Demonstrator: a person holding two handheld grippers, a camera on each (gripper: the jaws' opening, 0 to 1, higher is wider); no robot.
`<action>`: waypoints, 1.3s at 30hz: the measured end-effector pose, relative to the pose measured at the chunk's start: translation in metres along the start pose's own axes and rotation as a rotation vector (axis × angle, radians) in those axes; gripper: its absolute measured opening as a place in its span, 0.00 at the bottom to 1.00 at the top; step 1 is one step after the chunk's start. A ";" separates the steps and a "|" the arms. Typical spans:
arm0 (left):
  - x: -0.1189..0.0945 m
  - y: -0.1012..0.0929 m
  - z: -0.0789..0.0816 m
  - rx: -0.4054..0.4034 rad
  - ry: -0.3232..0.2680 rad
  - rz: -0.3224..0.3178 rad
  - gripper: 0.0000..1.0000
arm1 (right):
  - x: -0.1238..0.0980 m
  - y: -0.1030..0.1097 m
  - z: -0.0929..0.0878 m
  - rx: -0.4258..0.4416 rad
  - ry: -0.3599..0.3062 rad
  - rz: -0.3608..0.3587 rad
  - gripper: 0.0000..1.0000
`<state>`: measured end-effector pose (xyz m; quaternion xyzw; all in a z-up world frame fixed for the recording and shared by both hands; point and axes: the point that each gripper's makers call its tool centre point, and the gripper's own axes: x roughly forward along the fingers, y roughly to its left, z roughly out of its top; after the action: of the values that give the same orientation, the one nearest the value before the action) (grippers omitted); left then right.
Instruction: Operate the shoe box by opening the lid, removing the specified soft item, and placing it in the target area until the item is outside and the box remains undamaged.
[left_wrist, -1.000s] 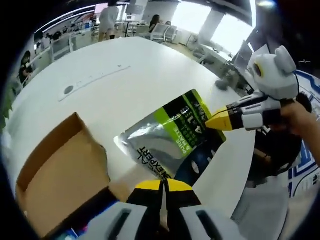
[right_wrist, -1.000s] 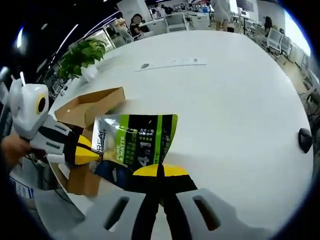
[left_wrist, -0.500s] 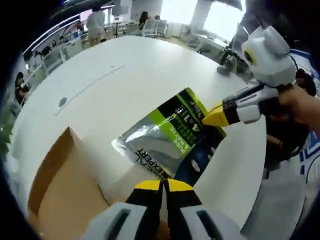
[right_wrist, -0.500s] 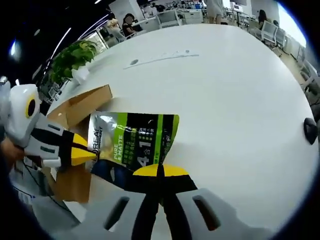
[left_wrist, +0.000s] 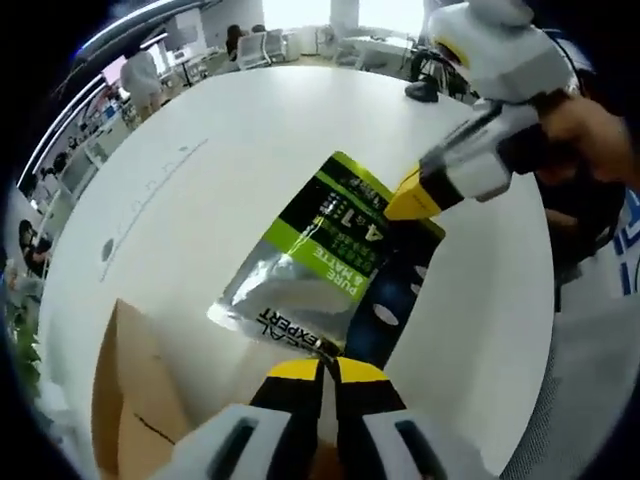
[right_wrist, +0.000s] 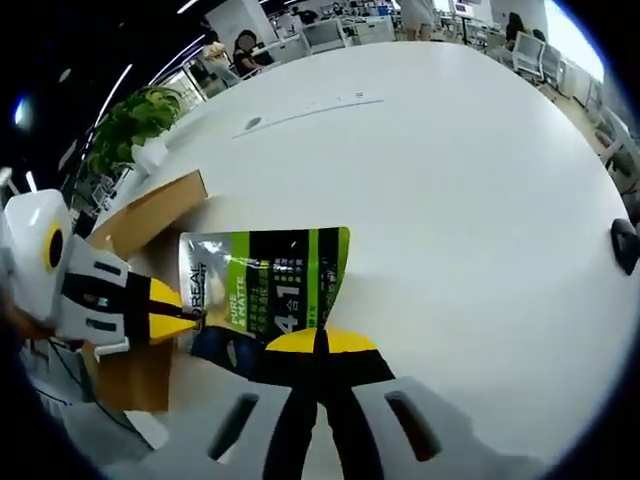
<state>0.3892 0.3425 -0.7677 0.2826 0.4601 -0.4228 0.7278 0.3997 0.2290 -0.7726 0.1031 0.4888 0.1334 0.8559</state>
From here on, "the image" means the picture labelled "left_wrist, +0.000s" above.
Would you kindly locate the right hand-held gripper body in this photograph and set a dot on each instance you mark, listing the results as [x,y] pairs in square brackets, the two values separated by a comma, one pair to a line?
[500,50]

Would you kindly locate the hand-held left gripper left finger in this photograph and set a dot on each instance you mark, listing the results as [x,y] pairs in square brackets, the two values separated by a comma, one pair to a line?
[260,435]

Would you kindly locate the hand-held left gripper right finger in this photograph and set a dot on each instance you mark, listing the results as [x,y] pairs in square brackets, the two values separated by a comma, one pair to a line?
[380,435]

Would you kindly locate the brown cardboard shoe box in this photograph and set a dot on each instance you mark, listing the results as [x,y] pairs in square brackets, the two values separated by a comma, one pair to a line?
[130,380]

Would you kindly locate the green silver soft packet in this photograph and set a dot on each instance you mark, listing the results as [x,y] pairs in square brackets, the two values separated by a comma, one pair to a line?
[300,235]

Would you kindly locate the person's right hand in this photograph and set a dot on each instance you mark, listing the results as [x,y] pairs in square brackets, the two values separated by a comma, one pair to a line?
[575,125]

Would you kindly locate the small black object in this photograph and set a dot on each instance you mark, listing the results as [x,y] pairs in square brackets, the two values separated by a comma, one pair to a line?
[422,91]

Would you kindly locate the white office chair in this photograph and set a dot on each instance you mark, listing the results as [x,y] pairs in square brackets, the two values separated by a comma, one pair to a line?
[255,50]

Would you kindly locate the blue white wall poster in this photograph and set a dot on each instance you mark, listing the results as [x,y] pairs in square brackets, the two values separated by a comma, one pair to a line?
[627,250]

